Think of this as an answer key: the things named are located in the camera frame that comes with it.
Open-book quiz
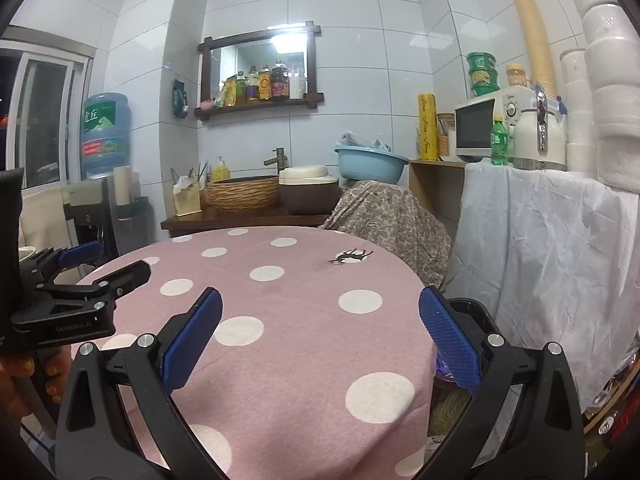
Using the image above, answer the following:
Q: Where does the pink polka dot tablecloth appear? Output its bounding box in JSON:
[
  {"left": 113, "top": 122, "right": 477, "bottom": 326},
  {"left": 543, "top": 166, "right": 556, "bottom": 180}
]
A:
[{"left": 70, "top": 226, "right": 436, "bottom": 480}]

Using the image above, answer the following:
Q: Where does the green hanging pouch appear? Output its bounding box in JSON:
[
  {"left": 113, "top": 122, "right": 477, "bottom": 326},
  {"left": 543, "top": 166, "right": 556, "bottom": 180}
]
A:
[{"left": 172, "top": 79, "right": 188, "bottom": 118}]

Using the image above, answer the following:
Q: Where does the white paper cup stack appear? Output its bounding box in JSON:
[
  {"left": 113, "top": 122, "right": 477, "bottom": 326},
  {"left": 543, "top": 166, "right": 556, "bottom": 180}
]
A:
[{"left": 559, "top": 49, "right": 598, "bottom": 176}]

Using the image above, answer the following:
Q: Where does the wicker pattern wash basin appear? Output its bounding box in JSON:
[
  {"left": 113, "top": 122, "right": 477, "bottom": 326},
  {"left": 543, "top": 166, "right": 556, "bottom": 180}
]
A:
[{"left": 205, "top": 176, "right": 280, "bottom": 213}]

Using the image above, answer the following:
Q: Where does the brown trash bin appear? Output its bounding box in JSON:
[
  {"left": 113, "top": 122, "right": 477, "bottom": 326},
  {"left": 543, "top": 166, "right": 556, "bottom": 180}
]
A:
[{"left": 425, "top": 297, "right": 498, "bottom": 461}]

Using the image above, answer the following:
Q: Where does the white kettle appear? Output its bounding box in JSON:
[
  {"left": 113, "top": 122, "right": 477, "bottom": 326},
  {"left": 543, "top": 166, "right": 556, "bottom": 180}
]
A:
[{"left": 512, "top": 82, "right": 568, "bottom": 171}]

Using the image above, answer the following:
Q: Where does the yellow roll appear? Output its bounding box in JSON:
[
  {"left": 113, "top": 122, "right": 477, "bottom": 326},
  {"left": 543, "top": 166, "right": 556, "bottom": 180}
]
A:
[{"left": 417, "top": 93, "right": 438, "bottom": 162}]

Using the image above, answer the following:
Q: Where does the stack of white paper bowls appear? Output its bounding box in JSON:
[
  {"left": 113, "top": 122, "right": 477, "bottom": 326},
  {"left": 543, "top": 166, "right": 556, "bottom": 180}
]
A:
[{"left": 567, "top": 0, "right": 640, "bottom": 193}]

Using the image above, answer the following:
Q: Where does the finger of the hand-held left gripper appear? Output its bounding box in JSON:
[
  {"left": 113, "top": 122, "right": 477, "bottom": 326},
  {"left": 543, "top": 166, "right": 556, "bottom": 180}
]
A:
[
  {"left": 20, "top": 241, "right": 103, "bottom": 281},
  {"left": 35, "top": 259, "right": 152, "bottom": 311}
]

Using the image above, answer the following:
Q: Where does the light blue basin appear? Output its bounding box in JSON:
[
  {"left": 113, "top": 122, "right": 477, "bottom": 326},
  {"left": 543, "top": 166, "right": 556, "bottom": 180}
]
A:
[{"left": 334, "top": 144, "right": 410, "bottom": 184}]

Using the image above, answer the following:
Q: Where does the white cloth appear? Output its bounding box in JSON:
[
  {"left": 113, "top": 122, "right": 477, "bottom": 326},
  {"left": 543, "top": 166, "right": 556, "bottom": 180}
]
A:
[{"left": 442, "top": 160, "right": 640, "bottom": 411}]

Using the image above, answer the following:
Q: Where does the green soda bottle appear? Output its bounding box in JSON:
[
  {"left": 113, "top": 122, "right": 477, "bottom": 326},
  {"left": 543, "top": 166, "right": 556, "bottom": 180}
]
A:
[{"left": 490, "top": 115, "right": 510, "bottom": 167}]

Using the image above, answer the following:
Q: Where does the wooden cabinet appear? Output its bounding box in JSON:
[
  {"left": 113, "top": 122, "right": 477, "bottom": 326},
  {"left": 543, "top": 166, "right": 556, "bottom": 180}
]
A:
[{"left": 407, "top": 159, "right": 468, "bottom": 241}]

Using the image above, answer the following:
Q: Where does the brown plastic tub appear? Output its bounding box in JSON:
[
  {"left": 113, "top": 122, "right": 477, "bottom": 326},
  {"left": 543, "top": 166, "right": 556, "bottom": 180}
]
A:
[{"left": 279, "top": 180, "right": 341, "bottom": 215}]

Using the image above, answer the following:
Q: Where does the dark soy sauce bottle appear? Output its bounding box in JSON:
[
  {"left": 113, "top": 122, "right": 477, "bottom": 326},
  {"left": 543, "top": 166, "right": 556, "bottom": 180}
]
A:
[{"left": 271, "top": 59, "right": 291, "bottom": 101}]

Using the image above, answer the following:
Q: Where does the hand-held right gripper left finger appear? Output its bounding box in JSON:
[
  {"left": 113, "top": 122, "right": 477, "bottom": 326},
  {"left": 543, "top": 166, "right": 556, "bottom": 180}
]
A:
[{"left": 55, "top": 287, "right": 224, "bottom": 480}]

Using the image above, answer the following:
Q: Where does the utensil holder box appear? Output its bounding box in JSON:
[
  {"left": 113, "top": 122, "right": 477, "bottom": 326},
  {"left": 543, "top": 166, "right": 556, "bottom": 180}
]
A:
[{"left": 172, "top": 175, "right": 203, "bottom": 217}]

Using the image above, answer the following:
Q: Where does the blue water jug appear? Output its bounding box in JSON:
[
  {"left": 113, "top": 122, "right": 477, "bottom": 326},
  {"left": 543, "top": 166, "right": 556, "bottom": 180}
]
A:
[{"left": 80, "top": 92, "right": 133, "bottom": 177}]

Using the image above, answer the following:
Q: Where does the tall tan paper cup stack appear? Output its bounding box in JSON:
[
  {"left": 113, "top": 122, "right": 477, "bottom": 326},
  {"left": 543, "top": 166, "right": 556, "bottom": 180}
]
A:
[{"left": 509, "top": 0, "right": 558, "bottom": 101}]

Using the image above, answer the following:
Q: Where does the person's left hand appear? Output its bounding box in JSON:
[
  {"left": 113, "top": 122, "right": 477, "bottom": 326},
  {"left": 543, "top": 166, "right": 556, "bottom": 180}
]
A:
[{"left": 0, "top": 345, "right": 72, "bottom": 428}]

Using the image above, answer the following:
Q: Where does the cream lid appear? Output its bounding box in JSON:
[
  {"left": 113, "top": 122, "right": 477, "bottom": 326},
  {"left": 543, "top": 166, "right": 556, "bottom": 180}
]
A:
[{"left": 279, "top": 165, "right": 340, "bottom": 185}]

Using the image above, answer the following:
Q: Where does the window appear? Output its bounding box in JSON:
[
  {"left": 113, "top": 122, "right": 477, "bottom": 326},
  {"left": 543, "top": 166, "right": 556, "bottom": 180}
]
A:
[{"left": 0, "top": 40, "right": 93, "bottom": 191}]

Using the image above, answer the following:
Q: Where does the floral cloth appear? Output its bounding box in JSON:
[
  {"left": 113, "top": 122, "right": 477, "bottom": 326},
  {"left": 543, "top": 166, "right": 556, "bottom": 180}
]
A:
[{"left": 320, "top": 180, "right": 453, "bottom": 288}]

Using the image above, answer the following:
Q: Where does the orange lid jar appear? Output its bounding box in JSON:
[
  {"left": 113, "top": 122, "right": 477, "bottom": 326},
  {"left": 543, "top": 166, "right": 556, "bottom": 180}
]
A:
[{"left": 505, "top": 63, "right": 530, "bottom": 88}]

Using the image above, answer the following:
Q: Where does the wooden framed mirror shelf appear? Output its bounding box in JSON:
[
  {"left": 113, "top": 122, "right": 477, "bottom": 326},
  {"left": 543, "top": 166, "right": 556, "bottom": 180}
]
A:
[{"left": 197, "top": 21, "right": 325, "bottom": 121}]

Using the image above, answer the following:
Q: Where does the paper cup sleeve on dispenser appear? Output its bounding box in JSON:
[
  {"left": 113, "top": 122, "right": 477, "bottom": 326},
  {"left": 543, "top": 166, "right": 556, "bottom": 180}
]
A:
[{"left": 112, "top": 165, "right": 151, "bottom": 221}]

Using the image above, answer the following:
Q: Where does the white microwave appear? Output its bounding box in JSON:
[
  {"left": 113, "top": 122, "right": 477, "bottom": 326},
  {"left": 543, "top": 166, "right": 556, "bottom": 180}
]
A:
[{"left": 454, "top": 86, "right": 538, "bottom": 163}]

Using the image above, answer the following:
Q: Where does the glass jar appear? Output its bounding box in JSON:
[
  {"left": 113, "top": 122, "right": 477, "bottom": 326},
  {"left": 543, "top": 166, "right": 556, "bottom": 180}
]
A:
[{"left": 436, "top": 112, "right": 457, "bottom": 157}]

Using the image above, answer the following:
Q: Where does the grey cloth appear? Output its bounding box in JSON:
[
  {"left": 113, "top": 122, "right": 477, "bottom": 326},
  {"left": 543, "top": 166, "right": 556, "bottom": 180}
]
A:
[{"left": 340, "top": 131, "right": 393, "bottom": 153}]

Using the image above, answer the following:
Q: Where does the water dispenser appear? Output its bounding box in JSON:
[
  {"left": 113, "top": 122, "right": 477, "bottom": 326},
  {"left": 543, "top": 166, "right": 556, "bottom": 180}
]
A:
[{"left": 62, "top": 177, "right": 153, "bottom": 261}]

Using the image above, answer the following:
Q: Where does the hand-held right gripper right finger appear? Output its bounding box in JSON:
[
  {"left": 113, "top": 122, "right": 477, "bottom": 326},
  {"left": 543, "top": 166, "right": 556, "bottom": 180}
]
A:
[{"left": 419, "top": 285, "right": 586, "bottom": 480}]

